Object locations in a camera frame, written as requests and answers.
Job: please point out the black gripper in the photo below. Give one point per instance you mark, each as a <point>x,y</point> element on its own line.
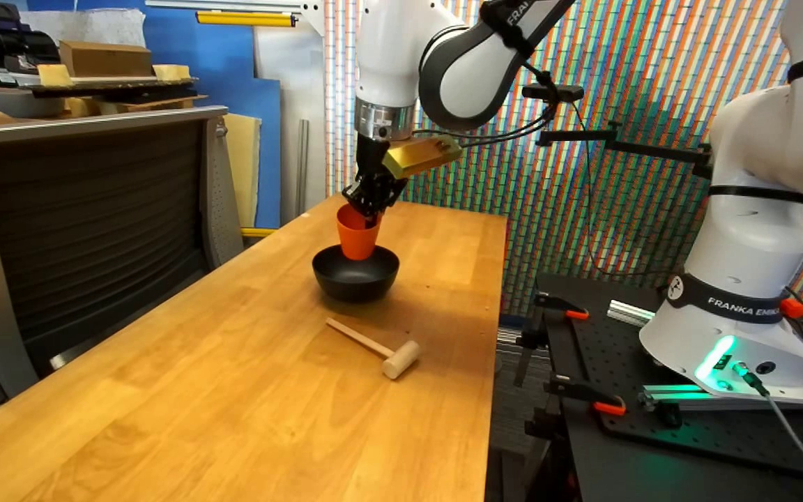
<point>380,167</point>

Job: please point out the orange plastic cup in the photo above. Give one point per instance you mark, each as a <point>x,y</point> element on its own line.
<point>359,238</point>

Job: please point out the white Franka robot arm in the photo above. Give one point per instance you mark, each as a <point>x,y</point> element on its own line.
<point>755,241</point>

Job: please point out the black bowl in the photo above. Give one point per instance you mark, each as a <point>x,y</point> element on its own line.
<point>356,276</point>

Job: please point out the leaning plywood panel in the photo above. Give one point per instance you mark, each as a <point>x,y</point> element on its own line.
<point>242,167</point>

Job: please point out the small wooden mallet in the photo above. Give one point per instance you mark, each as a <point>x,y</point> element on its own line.
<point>378,346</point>

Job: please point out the yellow bar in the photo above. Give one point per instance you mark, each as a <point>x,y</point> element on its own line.
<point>244,17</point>

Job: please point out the blue board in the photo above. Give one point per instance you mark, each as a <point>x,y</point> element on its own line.
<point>180,72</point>

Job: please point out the grey mesh office chair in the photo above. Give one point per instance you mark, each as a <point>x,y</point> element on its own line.
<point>95,233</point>

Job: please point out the cardboard boxes stack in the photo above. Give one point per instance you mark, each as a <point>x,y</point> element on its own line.
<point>104,60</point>

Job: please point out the black bag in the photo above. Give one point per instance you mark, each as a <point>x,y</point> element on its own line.
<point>13,43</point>

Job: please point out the black optical breadboard table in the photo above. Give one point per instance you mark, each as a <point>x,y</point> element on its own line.
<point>698,436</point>

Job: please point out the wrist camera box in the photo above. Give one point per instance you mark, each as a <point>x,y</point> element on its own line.
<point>419,153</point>

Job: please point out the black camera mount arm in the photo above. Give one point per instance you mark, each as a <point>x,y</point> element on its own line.
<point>626,144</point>

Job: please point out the aluminium rail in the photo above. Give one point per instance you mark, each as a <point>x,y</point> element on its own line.
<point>774,396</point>

